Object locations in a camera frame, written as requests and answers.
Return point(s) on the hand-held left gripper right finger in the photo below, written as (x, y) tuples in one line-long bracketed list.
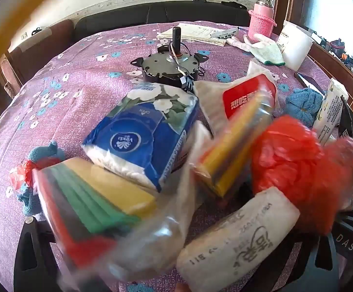
[(319, 264)]

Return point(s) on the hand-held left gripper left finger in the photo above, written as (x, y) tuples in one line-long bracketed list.
[(24, 264)]

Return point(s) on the pale pink tissue pack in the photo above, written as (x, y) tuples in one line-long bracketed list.
[(240, 243)]

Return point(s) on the small red plastic bag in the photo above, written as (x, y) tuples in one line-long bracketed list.
[(26, 172)]

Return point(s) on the yellow green sponge stack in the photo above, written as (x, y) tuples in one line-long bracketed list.
[(103, 200)]

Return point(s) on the plastic striped sponge pack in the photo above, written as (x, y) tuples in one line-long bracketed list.
[(225, 158)]

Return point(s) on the clear plastic bag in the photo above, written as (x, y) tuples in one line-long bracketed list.
[(164, 243)]

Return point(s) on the blue tissue pack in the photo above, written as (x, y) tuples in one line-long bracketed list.
[(140, 140)]

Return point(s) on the yellow cardboard box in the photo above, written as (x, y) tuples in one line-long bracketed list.
[(0, 21)]

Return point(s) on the white tissue box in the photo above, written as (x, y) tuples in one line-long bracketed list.
[(331, 109)]

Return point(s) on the wooden cabinet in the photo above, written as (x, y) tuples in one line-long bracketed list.
[(344, 67)]

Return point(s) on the black smartphone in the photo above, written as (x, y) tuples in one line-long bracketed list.
[(310, 82)]

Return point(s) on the white plastic container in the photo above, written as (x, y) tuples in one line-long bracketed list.
[(295, 45)]

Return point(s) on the white glove green cuff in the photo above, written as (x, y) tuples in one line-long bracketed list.
[(269, 51)]

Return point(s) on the red label white packet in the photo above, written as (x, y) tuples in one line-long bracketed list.
[(243, 97)]

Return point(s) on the pink knit-sleeved bottle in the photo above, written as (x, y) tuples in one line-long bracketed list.
[(260, 21)]

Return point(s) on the purple floral tablecloth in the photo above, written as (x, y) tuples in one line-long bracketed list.
[(88, 97)]

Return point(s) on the stack of papers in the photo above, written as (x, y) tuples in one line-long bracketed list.
[(191, 32)]

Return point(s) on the dark wooden chair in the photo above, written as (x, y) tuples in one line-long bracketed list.
[(9, 70)]

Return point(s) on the black electric motor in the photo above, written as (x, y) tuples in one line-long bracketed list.
[(167, 64)]

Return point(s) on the brown cushioned chair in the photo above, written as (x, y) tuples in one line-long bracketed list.
[(61, 36)]

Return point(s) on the black sofa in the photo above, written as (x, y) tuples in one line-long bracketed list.
[(118, 18)]

